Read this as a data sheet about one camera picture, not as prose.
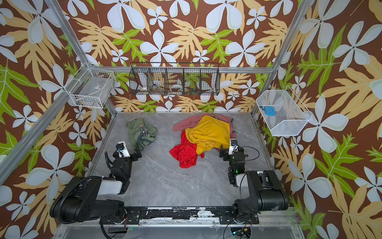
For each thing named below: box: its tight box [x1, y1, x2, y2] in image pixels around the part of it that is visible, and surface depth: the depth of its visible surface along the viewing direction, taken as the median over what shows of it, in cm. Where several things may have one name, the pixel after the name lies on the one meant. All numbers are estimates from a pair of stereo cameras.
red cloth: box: [169, 129, 205, 169], surface depth 92 cm
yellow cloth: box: [185, 115, 231, 155], surface depth 94 cm
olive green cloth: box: [126, 118, 159, 151], surface depth 103 cm
